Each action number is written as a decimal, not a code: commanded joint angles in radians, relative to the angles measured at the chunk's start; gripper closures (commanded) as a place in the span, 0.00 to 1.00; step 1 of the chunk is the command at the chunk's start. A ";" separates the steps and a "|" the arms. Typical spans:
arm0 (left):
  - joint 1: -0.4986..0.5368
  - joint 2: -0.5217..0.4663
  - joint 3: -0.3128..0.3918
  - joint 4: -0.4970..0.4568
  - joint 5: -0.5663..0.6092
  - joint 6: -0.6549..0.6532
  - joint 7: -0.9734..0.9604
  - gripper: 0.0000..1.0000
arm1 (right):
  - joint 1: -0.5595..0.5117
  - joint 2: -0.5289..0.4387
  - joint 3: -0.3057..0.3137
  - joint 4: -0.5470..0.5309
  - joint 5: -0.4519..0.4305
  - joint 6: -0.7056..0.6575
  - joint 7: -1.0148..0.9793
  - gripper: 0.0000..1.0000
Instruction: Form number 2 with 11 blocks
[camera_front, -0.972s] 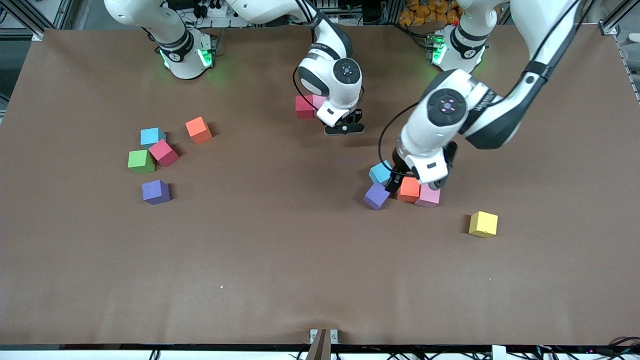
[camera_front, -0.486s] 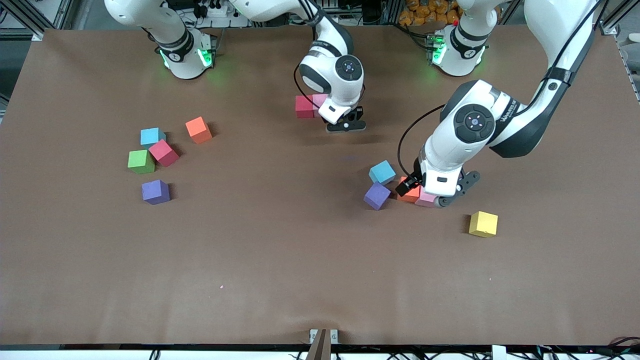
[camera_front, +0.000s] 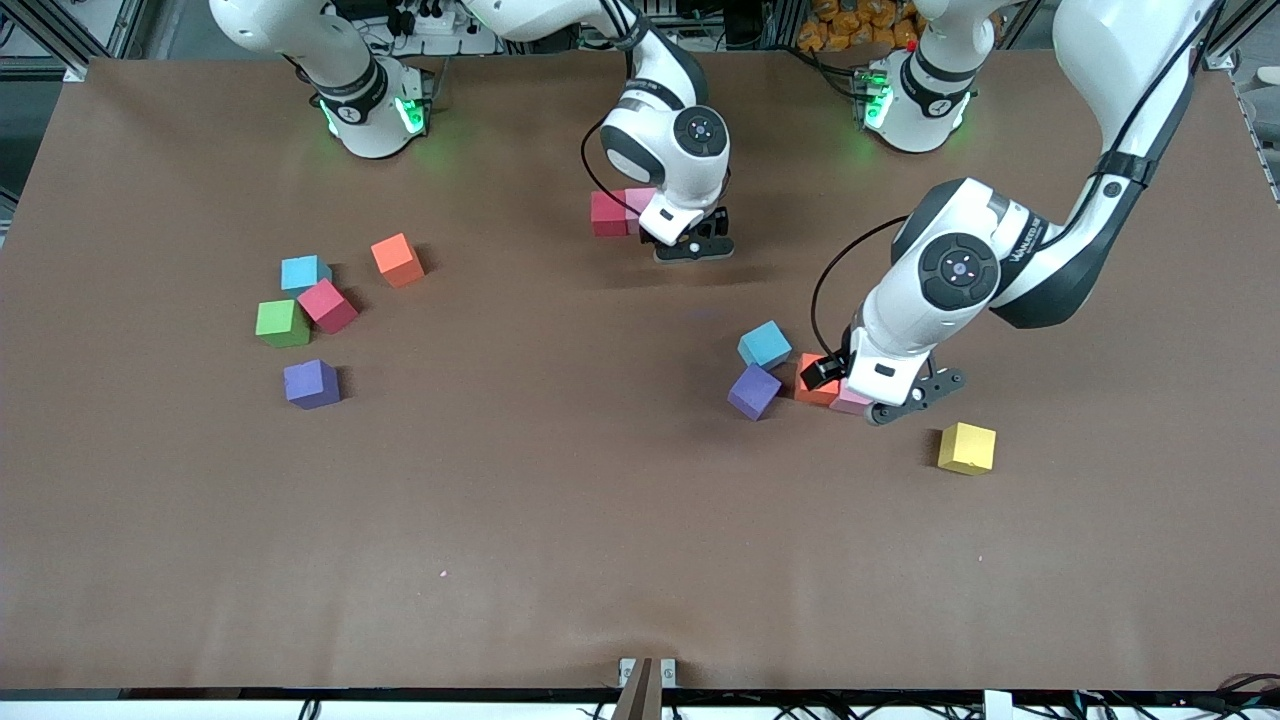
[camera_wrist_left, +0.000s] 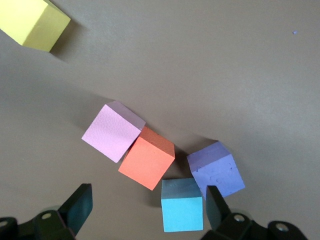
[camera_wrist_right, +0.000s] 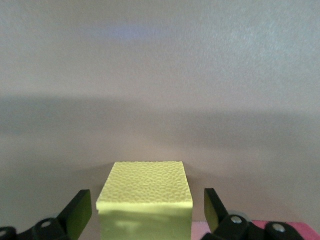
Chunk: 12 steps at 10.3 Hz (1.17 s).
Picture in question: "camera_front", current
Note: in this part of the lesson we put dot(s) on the orange foam cube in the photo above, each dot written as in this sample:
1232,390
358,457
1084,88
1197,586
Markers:
812,397
397,258

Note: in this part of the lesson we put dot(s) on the metal bracket with post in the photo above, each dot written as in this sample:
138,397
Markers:
640,690

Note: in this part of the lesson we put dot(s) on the purple foam cube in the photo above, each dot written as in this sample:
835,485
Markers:
311,385
754,392

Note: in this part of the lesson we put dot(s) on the white corner bracket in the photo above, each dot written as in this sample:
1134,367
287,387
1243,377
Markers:
1218,58
76,72

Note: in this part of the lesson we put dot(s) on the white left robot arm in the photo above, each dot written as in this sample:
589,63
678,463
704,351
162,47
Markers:
960,270

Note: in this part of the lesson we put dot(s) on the aluminium edge rail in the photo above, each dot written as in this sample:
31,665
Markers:
1262,150

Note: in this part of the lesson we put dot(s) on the white power strip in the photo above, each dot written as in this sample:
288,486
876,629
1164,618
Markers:
430,20

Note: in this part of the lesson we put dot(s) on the aluminium frame profile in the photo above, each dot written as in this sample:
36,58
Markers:
60,32
1250,25

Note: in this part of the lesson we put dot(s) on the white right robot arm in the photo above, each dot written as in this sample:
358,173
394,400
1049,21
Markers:
697,133

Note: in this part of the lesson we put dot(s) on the yellow foam cube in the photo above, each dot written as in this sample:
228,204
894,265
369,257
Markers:
967,449

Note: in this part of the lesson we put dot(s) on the pile of orange objects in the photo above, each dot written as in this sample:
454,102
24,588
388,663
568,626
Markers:
850,20

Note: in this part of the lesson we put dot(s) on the pink foam cube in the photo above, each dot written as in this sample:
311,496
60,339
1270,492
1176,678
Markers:
638,205
848,403

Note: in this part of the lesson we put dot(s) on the red foam cube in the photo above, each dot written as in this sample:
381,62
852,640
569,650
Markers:
327,306
609,215

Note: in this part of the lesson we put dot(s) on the green foam cube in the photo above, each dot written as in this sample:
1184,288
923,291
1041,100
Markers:
282,324

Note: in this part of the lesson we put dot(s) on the brown table cover sheet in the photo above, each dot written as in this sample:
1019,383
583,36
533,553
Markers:
640,520

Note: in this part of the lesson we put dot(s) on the light blue foam cube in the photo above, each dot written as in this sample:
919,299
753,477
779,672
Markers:
764,345
303,272

